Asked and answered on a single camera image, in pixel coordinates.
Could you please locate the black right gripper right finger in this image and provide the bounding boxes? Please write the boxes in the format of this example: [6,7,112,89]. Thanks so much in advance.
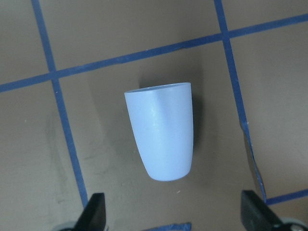
[241,190,286,231]

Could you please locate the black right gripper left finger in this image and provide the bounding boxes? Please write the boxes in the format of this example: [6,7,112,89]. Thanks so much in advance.
[72,192,106,231]

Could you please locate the light blue plastic cup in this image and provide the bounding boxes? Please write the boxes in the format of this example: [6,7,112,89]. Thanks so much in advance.
[124,82,193,181]

